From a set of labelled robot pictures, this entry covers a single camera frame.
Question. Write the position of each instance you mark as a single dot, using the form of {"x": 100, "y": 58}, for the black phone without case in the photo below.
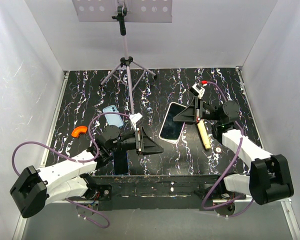
{"x": 120, "y": 162}

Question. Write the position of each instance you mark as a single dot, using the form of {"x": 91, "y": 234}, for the aluminium front rail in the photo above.
{"x": 161, "y": 208}

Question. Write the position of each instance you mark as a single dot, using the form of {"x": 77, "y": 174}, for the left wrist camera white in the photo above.
{"x": 134, "y": 119}

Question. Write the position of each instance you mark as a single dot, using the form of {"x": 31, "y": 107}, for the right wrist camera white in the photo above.
{"x": 198, "y": 89}

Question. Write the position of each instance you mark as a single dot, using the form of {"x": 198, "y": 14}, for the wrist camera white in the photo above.
{"x": 134, "y": 119}
{"x": 198, "y": 89}

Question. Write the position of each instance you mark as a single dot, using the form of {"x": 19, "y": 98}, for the cream toy microphone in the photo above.
{"x": 204, "y": 135}

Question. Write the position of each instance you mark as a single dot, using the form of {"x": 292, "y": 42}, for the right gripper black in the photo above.
{"x": 192, "y": 113}

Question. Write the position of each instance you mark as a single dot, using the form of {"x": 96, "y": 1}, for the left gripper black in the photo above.
{"x": 148, "y": 145}

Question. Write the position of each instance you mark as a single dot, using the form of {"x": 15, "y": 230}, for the orange curved piece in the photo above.
{"x": 78, "y": 131}

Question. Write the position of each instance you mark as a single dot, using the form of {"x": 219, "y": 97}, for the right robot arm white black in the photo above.
{"x": 269, "y": 178}

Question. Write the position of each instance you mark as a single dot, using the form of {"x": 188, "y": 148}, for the music stand with tripod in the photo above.
{"x": 125, "y": 11}

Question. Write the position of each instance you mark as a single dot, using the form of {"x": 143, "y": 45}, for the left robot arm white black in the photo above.
{"x": 36, "y": 188}

